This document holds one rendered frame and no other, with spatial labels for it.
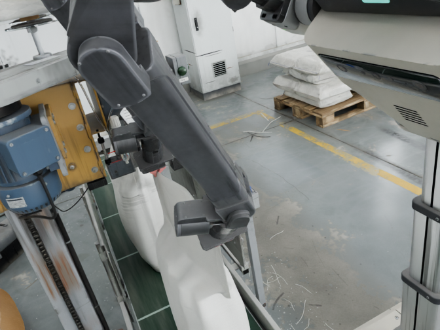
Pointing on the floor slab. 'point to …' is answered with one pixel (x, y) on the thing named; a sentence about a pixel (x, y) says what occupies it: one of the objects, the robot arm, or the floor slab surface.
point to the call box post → (255, 263)
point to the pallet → (302, 110)
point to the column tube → (50, 236)
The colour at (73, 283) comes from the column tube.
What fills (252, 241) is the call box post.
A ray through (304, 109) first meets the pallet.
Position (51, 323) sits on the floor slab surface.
